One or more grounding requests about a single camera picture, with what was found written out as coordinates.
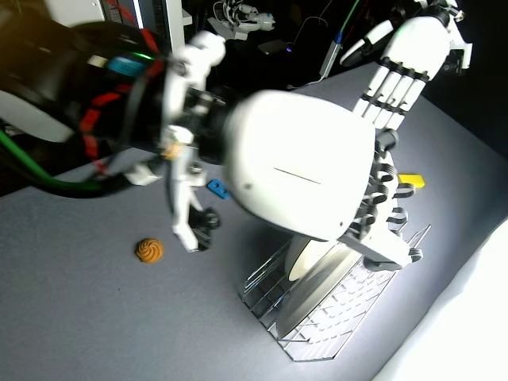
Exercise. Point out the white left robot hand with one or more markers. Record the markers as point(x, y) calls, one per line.
point(416, 43)

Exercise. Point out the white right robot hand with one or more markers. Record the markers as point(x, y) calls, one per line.
point(297, 158)

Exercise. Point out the white plate with dark rim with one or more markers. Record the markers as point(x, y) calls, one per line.
point(313, 285)
point(305, 258)

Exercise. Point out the blue block with two holes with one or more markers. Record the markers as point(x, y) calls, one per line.
point(224, 193)

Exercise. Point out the grey adapter with blue plug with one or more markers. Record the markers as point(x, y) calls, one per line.
point(331, 55)

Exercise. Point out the grey flat box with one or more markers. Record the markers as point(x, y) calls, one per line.
point(274, 47)

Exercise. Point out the yellow wooden block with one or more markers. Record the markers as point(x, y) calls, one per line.
point(414, 180)

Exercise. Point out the white spare robot part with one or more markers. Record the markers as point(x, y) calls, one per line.
point(254, 21)

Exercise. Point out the orange swirl toy pastry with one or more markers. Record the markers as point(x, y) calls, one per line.
point(150, 251)

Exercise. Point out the white metal cabinet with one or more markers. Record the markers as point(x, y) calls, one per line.
point(174, 24)

